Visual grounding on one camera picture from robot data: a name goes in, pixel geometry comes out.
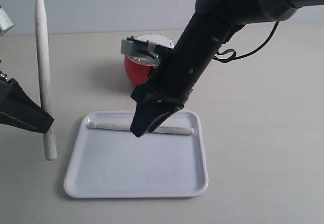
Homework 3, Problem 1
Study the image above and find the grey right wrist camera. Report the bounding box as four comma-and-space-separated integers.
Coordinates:
120, 36, 160, 66

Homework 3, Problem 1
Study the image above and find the small red drum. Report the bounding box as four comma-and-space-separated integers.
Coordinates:
124, 33, 175, 87

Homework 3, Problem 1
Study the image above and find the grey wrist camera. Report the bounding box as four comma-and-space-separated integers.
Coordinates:
120, 36, 160, 66
0, 6, 15, 36

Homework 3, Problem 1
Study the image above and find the white wooden drumstick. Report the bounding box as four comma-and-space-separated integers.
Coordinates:
87, 122, 194, 135
34, 0, 57, 161

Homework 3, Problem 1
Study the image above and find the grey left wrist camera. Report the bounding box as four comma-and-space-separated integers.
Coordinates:
0, 6, 15, 36

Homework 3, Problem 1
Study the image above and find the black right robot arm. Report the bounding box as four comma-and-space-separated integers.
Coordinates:
130, 0, 323, 137

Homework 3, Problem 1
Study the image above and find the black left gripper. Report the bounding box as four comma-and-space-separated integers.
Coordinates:
1, 71, 54, 133

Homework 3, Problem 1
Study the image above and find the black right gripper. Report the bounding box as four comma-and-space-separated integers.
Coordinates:
130, 66, 194, 138

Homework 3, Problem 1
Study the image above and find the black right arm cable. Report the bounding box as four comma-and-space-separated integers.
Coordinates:
214, 21, 280, 64

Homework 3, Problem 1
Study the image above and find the white plastic tray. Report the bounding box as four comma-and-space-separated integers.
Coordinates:
64, 110, 209, 199

